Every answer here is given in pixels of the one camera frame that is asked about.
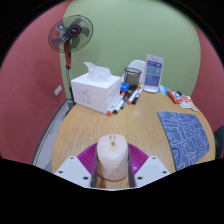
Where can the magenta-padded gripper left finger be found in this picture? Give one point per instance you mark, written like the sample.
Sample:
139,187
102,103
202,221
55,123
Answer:
85,160

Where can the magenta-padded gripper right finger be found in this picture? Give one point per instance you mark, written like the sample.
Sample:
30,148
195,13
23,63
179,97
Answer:
140,161

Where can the pale pink computer mouse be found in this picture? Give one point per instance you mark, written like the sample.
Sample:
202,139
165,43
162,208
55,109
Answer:
112,156

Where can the blue-grey patterned mouse pad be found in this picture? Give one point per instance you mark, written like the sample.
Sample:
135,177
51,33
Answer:
186,136

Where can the white marker with black cap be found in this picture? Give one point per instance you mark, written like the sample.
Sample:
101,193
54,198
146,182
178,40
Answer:
119,106

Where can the white marker with red cap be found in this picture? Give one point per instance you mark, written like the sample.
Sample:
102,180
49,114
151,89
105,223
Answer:
115,105
133,96

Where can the white tissue box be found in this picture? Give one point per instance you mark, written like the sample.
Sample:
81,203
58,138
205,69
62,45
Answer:
95,91

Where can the white snack packet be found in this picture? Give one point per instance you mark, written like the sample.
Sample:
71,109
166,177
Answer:
185,105

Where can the red snack packet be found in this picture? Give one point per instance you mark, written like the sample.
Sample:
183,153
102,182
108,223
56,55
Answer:
175,96

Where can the blue whiteboard eraser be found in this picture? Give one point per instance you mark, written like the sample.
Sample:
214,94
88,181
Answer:
124,87

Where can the blue snack packet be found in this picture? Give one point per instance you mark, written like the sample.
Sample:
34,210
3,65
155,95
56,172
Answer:
164,89

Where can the dark mesh pen cup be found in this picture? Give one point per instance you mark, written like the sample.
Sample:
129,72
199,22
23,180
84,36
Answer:
132,79

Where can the white and blue sign stand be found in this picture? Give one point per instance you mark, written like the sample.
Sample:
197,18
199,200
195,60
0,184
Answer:
153,71

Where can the black and red standing fan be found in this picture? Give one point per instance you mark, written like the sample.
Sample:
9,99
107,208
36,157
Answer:
70,31

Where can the white wall socket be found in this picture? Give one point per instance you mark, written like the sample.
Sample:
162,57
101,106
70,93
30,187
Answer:
58,90

